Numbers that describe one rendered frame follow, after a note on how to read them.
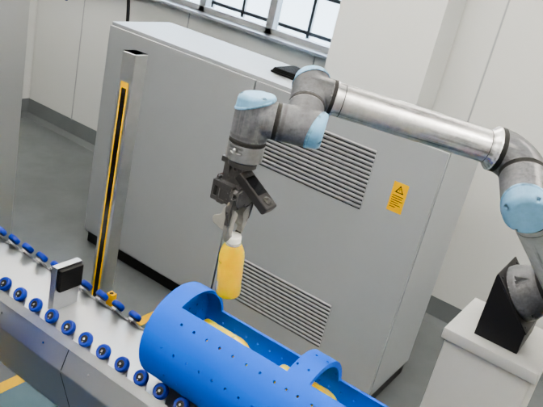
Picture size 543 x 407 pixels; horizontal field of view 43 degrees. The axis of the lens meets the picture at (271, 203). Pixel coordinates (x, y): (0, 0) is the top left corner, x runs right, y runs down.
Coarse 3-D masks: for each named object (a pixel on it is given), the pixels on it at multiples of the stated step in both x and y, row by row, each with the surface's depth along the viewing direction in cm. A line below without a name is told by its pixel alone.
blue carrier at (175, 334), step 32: (192, 288) 188; (160, 320) 181; (192, 320) 179; (224, 320) 202; (160, 352) 180; (192, 352) 175; (224, 352) 172; (256, 352) 197; (288, 352) 191; (320, 352) 176; (192, 384) 175; (224, 384) 170; (256, 384) 166; (288, 384) 164; (320, 384) 187
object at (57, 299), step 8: (64, 264) 214; (72, 264) 216; (80, 264) 218; (56, 272) 212; (64, 272) 212; (72, 272) 215; (80, 272) 218; (56, 280) 213; (64, 280) 213; (72, 280) 216; (80, 280) 220; (56, 288) 214; (64, 288) 215; (72, 288) 220; (48, 296) 216; (56, 296) 216; (64, 296) 219; (72, 296) 222; (48, 304) 217; (56, 304) 217; (64, 304) 220
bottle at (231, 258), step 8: (224, 248) 174; (232, 248) 174; (240, 248) 174; (224, 256) 174; (232, 256) 173; (240, 256) 174; (224, 264) 175; (232, 264) 174; (240, 264) 175; (224, 272) 176; (232, 272) 176; (240, 272) 177; (224, 280) 177; (232, 280) 177; (240, 280) 179; (216, 288) 181; (224, 288) 178; (232, 288) 178; (240, 288) 181; (224, 296) 179; (232, 296) 180
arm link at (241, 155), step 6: (228, 144) 165; (228, 150) 164; (234, 150) 162; (240, 150) 162; (246, 150) 162; (252, 150) 162; (258, 150) 163; (228, 156) 165; (234, 156) 163; (240, 156) 162; (246, 156) 162; (252, 156) 163; (258, 156) 164; (240, 162) 163; (246, 162) 163; (252, 162) 164; (258, 162) 165
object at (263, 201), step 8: (240, 176) 166; (248, 176) 167; (240, 184) 167; (248, 184) 165; (256, 184) 167; (248, 192) 166; (256, 192) 165; (264, 192) 167; (256, 200) 165; (264, 200) 165; (272, 200) 167; (264, 208) 164; (272, 208) 167
